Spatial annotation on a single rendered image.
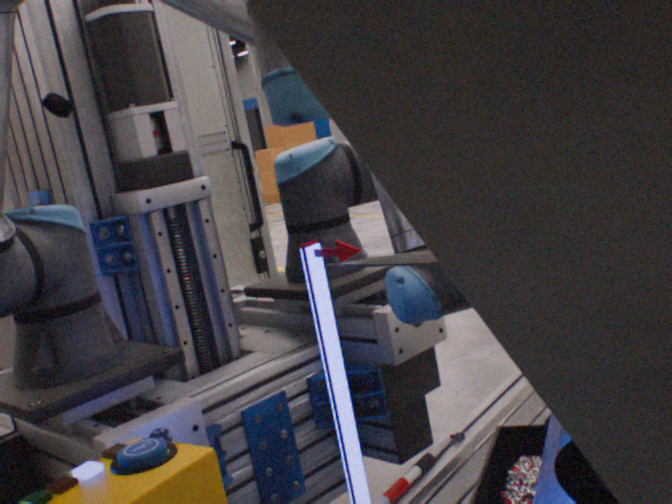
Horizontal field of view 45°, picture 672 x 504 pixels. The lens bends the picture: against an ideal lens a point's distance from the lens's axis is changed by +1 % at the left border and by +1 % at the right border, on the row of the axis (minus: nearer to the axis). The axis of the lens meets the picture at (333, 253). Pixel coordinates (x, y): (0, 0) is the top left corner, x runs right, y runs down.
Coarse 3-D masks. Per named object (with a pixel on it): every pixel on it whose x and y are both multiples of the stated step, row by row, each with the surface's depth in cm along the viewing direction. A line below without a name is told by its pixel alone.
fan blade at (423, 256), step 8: (424, 248) 73; (384, 256) 73; (392, 256) 71; (400, 256) 70; (408, 256) 69; (416, 256) 69; (424, 256) 68; (432, 256) 67; (344, 264) 69; (352, 264) 68; (360, 264) 68; (368, 264) 68; (376, 264) 67; (384, 264) 67; (392, 264) 67; (400, 264) 66; (408, 264) 66; (416, 264) 66; (424, 264) 66
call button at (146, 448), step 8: (144, 440) 67; (152, 440) 67; (160, 440) 66; (128, 448) 66; (136, 448) 66; (144, 448) 65; (152, 448) 65; (160, 448) 65; (120, 456) 65; (128, 456) 64; (136, 456) 64; (144, 456) 64; (152, 456) 64; (160, 456) 65; (120, 464) 65; (128, 464) 64; (136, 464) 64; (144, 464) 64
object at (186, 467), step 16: (176, 448) 66; (192, 448) 66; (208, 448) 65; (112, 464) 65; (160, 464) 64; (176, 464) 63; (192, 464) 63; (208, 464) 65; (80, 480) 64; (96, 480) 63; (112, 480) 63; (128, 480) 62; (144, 480) 62; (160, 480) 61; (176, 480) 62; (192, 480) 63; (208, 480) 65; (64, 496) 62; (80, 496) 61; (96, 496) 60; (112, 496) 60; (128, 496) 59; (144, 496) 60; (160, 496) 61; (176, 496) 62; (192, 496) 63; (208, 496) 65; (224, 496) 66
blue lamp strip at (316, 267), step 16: (320, 272) 83; (320, 288) 83; (320, 304) 83; (320, 320) 83; (336, 336) 85; (336, 352) 85; (336, 368) 84; (336, 384) 84; (336, 400) 85; (352, 416) 86; (352, 432) 86; (352, 448) 86; (352, 464) 86; (352, 480) 86; (368, 496) 88
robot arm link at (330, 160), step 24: (312, 144) 138; (336, 144) 139; (288, 168) 136; (312, 168) 135; (336, 168) 137; (288, 192) 137; (312, 192) 136; (336, 192) 138; (360, 192) 139; (288, 216) 139; (312, 216) 137; (336, 216) 138
